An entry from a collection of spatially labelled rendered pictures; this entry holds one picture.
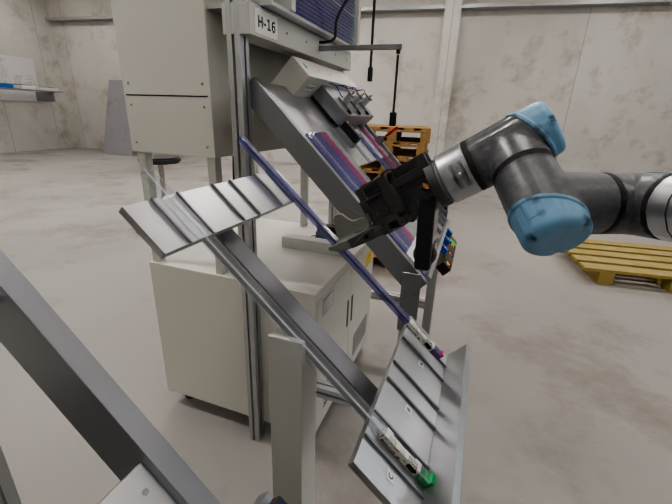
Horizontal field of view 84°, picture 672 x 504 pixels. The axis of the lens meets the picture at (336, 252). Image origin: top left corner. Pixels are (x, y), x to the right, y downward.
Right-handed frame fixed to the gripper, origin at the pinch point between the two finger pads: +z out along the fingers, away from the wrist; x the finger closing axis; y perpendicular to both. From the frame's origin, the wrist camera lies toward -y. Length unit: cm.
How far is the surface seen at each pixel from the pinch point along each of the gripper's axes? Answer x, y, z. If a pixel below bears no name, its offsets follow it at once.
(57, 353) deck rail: 40.5, 7.3, 7.0
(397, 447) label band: 22.6, -21.6, -5.2
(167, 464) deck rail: 39.6, -5.4, 4.2
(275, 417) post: 14.0, -19.1, 18.8
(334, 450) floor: -39, -69, 62
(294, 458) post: 14.0, -27.3, 20.1
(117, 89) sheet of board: -696, 521, 677
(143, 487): 41.5, -5.7, 5.4
